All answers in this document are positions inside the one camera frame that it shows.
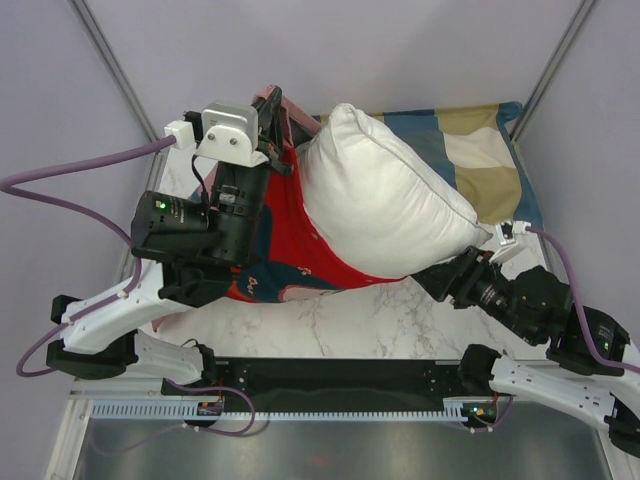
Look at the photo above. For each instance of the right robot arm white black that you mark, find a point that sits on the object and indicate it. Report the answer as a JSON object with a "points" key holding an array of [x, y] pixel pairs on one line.
{"points": [[539, 309]]}

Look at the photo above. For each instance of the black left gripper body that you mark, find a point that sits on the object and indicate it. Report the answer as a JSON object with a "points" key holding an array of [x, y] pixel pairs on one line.
{"points": [[236, 226]]}

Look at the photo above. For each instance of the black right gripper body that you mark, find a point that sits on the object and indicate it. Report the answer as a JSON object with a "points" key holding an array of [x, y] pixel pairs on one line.
{"points": [[483, 287]]}

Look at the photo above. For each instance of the white pillow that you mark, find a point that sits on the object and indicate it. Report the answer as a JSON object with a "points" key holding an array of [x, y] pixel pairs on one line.
{"points": [[380, 208]]}

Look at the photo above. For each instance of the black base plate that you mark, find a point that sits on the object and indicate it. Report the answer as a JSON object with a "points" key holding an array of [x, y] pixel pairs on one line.
{"points": [[345, 385]]}

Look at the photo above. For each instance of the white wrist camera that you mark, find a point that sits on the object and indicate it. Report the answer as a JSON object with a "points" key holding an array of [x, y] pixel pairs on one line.
{"points": [[230, 135], [510, 236]]}

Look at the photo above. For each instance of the red patterned pillowcase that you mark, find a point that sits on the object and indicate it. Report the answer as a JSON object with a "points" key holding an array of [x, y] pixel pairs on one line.
{"points": [[295, 263]]}

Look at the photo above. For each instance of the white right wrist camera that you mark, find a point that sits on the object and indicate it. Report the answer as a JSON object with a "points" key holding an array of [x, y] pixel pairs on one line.
{"points": [[510, 236]]}

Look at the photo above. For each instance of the left aluminium frame post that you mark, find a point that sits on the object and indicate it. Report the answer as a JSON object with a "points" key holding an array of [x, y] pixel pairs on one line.
{"points": [[98, 39]]}

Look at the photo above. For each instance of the right aluminium frame post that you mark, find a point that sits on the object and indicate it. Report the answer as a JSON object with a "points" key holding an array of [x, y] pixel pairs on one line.
{"points": [[568, 39]]}

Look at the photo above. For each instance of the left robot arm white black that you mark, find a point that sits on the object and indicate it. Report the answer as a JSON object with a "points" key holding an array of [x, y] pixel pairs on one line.
{"points": [[188, 253]]}

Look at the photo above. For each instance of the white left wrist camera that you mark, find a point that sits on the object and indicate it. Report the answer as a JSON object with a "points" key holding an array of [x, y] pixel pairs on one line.
{"points": [[230, 135]]}

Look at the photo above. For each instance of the white slotted cable duct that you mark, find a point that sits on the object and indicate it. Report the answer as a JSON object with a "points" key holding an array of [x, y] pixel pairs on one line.
{"points": [[452, 411]]}

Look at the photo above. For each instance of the aluminium frame post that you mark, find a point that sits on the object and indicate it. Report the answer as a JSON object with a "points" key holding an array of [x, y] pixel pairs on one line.
{"points": [[98, 39], [568, 39]]}

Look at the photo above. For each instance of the blue beige checkered pillow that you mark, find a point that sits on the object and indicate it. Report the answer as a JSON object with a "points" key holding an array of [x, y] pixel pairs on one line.
{"points": [[471, 150]]}

